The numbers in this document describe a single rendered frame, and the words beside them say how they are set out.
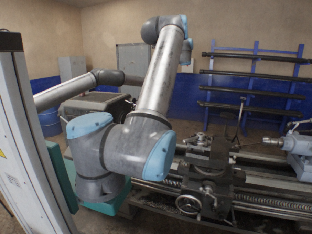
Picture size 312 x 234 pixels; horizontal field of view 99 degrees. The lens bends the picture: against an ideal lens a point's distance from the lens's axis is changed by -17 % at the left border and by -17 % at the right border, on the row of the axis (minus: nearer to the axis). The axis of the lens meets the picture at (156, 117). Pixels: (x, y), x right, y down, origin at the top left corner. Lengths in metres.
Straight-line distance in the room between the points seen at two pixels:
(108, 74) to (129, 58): 3.80
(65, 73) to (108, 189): 4.60
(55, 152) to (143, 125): 0.28
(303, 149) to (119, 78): 1.49
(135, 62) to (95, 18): 1.96
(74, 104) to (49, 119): 2.61
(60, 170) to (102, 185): 0.14
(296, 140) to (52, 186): 1.56
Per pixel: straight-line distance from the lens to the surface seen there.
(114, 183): 0.58
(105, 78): 1.09
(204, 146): 1.14
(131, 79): 1.17
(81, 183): 0.59
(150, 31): 0.82
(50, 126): 4.30
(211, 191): 1.20
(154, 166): 0.39
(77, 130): 0.47
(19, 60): 0.46
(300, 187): 1.61
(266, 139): 1.50
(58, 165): 0.56
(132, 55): 4.82
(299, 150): 1.58
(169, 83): 0.54
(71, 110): 1.70
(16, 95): 0.45
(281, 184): 1.54
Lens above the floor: 1.71
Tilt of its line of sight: 21 degrees down
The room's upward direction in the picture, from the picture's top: straight up
